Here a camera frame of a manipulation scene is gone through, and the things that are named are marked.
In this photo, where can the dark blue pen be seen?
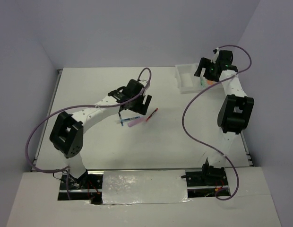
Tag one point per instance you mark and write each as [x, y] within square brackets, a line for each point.
[120, 118]

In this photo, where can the silver foil sheet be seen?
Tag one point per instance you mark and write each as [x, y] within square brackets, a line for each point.
[144, 187]

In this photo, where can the clear three-compartment organizer tray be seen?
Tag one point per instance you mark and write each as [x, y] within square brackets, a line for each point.
[186, 82]

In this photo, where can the red pen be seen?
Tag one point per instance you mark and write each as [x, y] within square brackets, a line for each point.
[147, 119]

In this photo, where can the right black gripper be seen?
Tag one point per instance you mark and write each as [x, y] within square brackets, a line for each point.
[203, 63]

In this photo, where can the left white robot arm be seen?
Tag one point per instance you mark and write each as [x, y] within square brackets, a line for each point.
[67, 135]

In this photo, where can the aluminium rail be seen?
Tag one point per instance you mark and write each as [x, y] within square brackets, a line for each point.
[139, 169]

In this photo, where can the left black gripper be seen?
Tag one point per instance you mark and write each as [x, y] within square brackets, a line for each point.
[144, 106]

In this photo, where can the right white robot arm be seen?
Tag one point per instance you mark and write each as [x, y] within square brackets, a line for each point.
[234, 114]

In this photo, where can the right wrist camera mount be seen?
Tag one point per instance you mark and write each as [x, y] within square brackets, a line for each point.
[216, 54]

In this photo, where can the purple highlighter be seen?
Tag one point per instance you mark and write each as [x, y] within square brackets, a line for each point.
[136, 121]

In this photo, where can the teal blue pen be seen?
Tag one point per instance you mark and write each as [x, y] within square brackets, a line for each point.
[128, 119]

